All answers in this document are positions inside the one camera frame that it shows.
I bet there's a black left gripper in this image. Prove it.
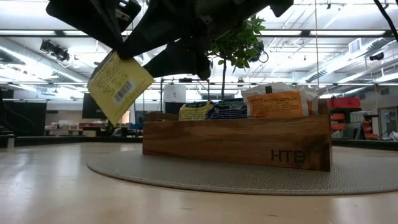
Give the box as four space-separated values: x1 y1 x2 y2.
45 0 142 51

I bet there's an orange white tea packet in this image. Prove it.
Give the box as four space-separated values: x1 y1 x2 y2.
241 83 312 118
306 90 320 116
247 90 307 118

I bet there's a dark blue tea packet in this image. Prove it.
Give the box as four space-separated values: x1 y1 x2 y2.
206 98 249 121

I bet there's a wooden tea organizer box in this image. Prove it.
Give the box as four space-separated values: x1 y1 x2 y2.
142 98 333 172

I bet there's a black monitor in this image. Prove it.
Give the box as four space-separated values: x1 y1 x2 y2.
82 92 108 119

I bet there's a black ceiling spotlight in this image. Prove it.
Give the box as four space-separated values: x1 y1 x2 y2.
39 39 71 63

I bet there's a green potted plant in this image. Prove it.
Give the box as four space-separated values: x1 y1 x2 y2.
206 14 267 103

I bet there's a black metal table frame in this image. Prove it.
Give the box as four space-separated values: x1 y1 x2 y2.
0 135 398 152

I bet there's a red storage bin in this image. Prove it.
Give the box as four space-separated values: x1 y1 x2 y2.
328 97 362 110

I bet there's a yellow tea packet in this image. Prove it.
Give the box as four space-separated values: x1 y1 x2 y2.
86 50 155 126
178 101 215 121

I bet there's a storage shelf with bins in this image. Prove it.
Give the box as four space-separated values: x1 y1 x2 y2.
329 107 380 141

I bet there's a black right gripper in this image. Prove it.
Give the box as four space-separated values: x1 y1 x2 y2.
118 0 271 80

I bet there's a round grey placemat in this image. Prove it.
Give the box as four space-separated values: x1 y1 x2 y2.
87 142 398 196

